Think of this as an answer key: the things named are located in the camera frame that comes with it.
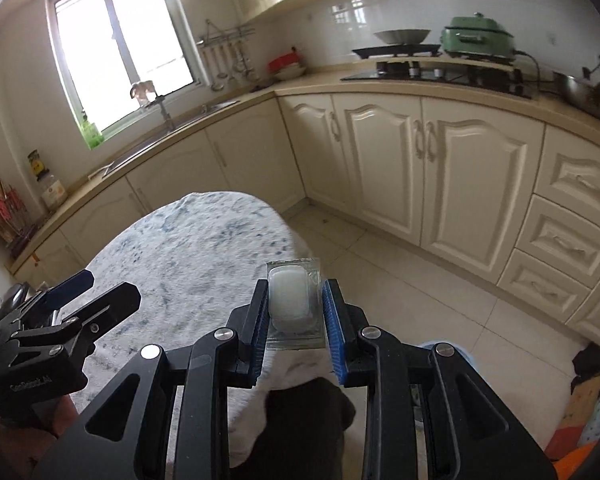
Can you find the black gas stove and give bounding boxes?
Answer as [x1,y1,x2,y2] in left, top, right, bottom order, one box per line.
[340,60,540,100]

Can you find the black cloth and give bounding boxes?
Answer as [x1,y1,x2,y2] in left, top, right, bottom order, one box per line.
[572,342,600,393]

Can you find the cream cabinet drawer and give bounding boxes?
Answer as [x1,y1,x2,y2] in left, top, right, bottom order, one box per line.
[535,125,600,218]
[514,194,600,288]
[497,249,598,323]

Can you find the small yellow label jar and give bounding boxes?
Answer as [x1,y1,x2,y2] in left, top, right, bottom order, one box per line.
[27,149,51,181]

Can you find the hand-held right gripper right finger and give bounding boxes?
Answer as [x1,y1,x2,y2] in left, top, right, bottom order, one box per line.
[321,278,558,480]

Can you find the person's left forearm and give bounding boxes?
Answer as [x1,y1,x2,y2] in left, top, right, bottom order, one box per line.
[0,394,83,461]

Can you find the red utensil holder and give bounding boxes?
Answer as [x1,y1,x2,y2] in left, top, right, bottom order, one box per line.
[0,180,46,256]

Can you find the dark grey rice cooker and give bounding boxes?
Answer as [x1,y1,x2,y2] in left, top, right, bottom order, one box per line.
[0,282,46,316]

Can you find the row of hanging kitchen utensils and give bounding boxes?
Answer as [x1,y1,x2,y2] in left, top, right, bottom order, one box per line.
[202,40,261,92]

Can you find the metal kitchen faucet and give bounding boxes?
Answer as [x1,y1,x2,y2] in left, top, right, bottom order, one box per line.
[152,95,177,133]

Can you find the metal wall utensil rack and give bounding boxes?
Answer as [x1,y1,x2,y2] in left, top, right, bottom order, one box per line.
[197,19,257,48]

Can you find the blue patterned white tablecloth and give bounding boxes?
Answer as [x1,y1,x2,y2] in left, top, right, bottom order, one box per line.
[70,190,331,471]

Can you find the cream lower kitchen cabinets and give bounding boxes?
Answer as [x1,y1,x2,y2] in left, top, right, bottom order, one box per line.
[10,67,600,351]

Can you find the stainless steel double sink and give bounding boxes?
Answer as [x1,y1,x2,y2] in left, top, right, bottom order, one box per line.
[110,100,241,168]

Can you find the black flat cooker plate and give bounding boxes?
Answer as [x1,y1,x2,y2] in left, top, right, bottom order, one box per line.
[351,42,443,59]

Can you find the person's dark trouser leg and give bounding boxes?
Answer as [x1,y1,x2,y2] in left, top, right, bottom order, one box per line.
[250,377,357,480]

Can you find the large clear storage jar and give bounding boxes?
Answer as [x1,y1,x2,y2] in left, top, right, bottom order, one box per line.
[40,174,68,211]

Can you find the brown cardboard piece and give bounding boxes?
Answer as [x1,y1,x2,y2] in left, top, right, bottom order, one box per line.
[545,370,600,456]

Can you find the pink cloth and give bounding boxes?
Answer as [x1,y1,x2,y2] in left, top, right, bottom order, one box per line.
[130,81,157,107]

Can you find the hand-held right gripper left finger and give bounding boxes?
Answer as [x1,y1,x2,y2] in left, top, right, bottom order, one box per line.
[27,277,271,480]

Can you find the green dish soap bottle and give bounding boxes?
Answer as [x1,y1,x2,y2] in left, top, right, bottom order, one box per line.
[76,115,103,150]

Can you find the green electric cooking pot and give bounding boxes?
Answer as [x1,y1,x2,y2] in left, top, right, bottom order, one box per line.
[440,12,517,60]

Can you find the clear packet with white block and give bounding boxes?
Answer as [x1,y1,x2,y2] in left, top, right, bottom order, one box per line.
[265,256,327,351]

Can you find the orange plastic bag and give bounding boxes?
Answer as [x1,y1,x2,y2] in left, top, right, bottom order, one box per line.
[552,440,600,480]

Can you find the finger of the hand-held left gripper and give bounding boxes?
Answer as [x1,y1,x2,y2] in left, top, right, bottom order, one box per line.
[55,281,142,356]
[30,269,95,313]

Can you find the white framed kitchen window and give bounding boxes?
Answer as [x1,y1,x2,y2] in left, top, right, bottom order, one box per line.
[45,0,203,143]

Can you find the steel wok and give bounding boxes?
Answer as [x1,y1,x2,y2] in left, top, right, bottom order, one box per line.
[552,71,600,123]

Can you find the black appliance cable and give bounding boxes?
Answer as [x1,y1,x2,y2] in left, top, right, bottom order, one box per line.
[510,49,556,96]

